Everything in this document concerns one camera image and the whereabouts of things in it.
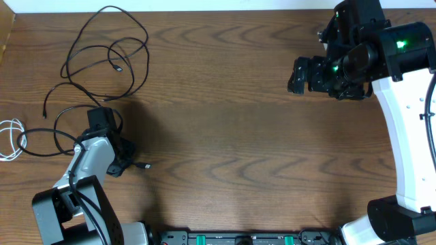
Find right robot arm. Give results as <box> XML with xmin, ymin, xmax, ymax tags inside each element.
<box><xmin>287</xmin><ymin>0</ymin><xmax>435</xmax><ymax>244</ymax></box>

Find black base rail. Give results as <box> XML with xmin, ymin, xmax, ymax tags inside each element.
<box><xmin>153</xmin><ymin>229</ymin><xmax>342</xmax><ymax>245</ymax></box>

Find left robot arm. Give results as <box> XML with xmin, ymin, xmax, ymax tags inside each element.
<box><xmin>32</xmin><ymin>107</ymin><xmax>151</xmax><ymax>245</ymax></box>

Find white usb cable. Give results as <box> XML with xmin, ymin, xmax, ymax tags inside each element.
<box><xmin>0</xmin><ymin>118</ymin><xmax>28</xmax><ymax>162</ymax></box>

